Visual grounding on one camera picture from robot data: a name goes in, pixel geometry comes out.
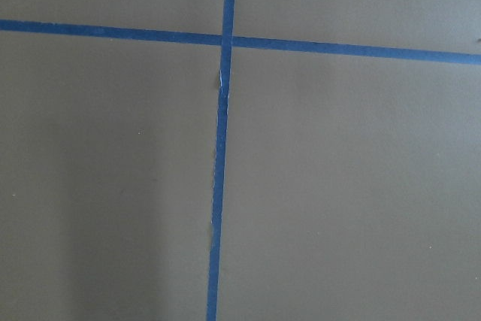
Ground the blue tape strip crosswise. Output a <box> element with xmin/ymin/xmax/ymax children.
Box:
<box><xmin>1</xmin><ymin>20</ymin><xmax>480</xmax><ymax>65</ymax></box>

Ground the blue tape strip lengthwise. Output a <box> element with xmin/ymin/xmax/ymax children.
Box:
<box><xmin>206</xmin><ymin>0</ymin><xmax>235</xmax><ymax>321</ymax></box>

